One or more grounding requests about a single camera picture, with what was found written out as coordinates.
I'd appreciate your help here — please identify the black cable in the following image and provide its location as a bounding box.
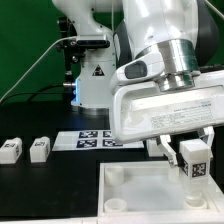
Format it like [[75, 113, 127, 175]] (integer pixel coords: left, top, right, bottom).
[[0, 83, 65, 107]]

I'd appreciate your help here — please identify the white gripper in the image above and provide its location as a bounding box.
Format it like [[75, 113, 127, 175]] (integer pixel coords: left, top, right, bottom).
[[111, 70, 224, 167]]

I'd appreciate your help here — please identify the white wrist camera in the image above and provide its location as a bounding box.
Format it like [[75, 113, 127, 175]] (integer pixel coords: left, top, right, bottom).
[[110, 52, 165, 94]]

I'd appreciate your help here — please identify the white cable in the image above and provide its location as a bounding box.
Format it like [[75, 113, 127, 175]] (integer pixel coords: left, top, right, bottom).
[[0, 36, 78, 104]]

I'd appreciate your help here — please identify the white square tabletop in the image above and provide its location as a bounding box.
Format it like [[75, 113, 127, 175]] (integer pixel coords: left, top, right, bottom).
[[98, 161, 224, 224]]

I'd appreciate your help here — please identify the paper sheet with tags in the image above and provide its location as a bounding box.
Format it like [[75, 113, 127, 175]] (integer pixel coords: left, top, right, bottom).
[[53, 130, 144, 151]]

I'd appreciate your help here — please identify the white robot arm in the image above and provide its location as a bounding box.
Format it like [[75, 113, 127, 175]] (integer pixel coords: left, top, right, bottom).
[[110, 0, 224, 165]]

